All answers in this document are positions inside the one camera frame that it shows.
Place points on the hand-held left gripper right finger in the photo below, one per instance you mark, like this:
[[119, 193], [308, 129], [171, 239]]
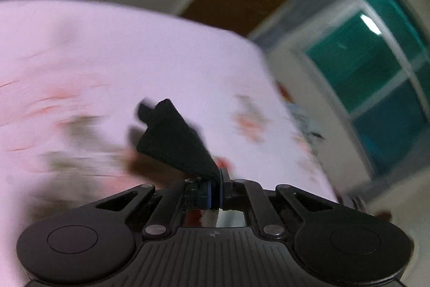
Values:
[[221, 194]]

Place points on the black cloth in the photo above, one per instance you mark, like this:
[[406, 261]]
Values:
[[174, 142]]

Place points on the floral pink bed sheet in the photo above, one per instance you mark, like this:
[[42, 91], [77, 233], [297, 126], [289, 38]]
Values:
[[100, 71]]

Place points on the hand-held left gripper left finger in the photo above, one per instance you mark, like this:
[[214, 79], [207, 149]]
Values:
[[209, 196]]

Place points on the pile of grey clothes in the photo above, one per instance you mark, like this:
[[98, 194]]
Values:
[[300, 112]]

